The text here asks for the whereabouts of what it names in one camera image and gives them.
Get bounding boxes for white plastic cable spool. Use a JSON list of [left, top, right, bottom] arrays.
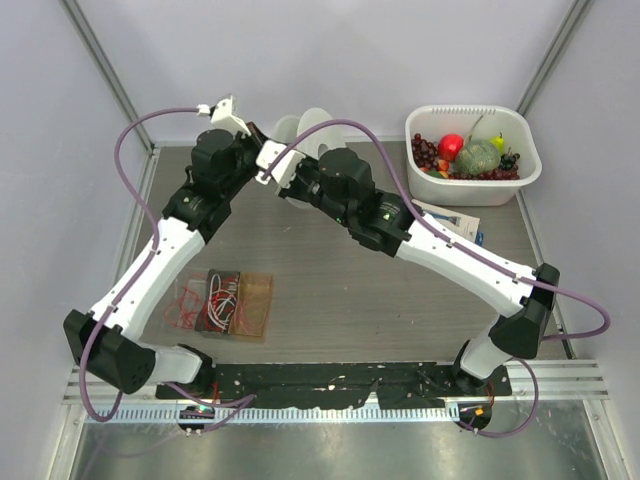
[[272, 107, 349, 211]]

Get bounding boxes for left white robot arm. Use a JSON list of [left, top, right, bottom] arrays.
[[63, 121, 267, 399]]

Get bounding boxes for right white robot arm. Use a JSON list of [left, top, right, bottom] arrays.
[[270, 148, 559, 395]]

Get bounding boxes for dark red grape bunch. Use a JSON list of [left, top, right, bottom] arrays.
[[411, 133, 439, 171]]

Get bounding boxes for red apple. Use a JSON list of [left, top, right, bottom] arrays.
[[438, 133, 464, 162]]

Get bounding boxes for white plastic basket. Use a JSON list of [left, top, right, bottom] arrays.
[[405, 105, 542, 207]]

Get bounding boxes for blue white razor box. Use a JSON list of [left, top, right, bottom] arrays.
[[412, 200, 484, 246]]

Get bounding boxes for green netted melon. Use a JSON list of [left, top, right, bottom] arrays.
[[455, 140, 501, 175]]

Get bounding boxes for yellow pear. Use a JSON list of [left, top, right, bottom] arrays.
[[490, 133, 505, 155]]

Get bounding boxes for black grape bunch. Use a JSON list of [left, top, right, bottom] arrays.
[[499, 150, 520, 171]]

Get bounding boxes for red grapes front row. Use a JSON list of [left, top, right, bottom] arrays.
[[448, 168, 520, 181]]

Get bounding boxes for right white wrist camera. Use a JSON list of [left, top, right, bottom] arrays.
[[255, 140, 305, 189]]

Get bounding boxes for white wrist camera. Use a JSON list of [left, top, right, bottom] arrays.
[[196, 94, 251, 136], [255, 140, 305, 189]]

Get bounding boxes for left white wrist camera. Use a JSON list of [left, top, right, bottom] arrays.
[[196, 94, 251, 136]]

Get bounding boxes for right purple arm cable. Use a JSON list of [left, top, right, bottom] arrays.
[[262, 118, 612, 441]]

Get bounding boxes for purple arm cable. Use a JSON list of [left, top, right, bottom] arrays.
[[78, 104, 261, 432], [262, 118, 612, 441]]

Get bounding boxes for dark tray white wires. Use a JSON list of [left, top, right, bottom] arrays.
[[193, 268, 242, 337]]

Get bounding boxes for clear tray red wires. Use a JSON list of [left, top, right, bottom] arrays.
[[162, 266, 210, 331]]

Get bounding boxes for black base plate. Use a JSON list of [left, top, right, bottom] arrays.
[[179, 361, 512, 410]]

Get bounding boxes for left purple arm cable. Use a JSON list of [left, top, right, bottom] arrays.
[[78, 104, 261, 432]]

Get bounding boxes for slotted cable duct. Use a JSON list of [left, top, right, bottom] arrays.
[[111, 403, 459, 425]]

